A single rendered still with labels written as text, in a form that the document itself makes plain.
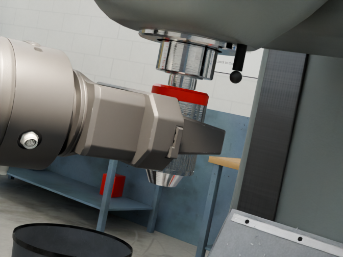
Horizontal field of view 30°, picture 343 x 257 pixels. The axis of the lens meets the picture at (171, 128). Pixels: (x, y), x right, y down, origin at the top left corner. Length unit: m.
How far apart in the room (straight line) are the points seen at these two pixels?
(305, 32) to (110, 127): 0.23
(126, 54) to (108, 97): 5.94
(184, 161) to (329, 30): 0.18
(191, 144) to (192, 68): 0.06
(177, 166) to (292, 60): 0.42
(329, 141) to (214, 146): 0.37
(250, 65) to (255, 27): 5.01
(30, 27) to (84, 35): 0.91
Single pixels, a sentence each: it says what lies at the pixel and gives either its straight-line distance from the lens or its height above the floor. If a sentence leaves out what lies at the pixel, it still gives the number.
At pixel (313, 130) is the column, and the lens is 0.87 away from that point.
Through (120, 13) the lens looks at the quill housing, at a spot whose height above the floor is 1.31.
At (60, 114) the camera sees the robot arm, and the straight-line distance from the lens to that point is 0.43.
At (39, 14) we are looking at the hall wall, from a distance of 7.48.
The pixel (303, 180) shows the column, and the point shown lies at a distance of 0.87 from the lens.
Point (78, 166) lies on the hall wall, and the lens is 6.68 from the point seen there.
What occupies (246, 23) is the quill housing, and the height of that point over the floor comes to 1.32.
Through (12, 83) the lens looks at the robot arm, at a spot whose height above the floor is 1.25.
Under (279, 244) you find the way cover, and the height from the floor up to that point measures 1.10.
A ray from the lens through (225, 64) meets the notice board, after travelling 5.63.
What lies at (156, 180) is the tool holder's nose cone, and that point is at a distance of 0.52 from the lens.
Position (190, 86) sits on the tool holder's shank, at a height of 1.27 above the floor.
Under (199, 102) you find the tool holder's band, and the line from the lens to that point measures 0.51.
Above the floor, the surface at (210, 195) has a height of 0.60.
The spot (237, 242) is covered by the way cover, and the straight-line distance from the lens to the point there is 0.90.
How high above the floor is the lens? 1.26
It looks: 3 degrees down
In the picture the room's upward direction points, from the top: 11 degrees clockwise
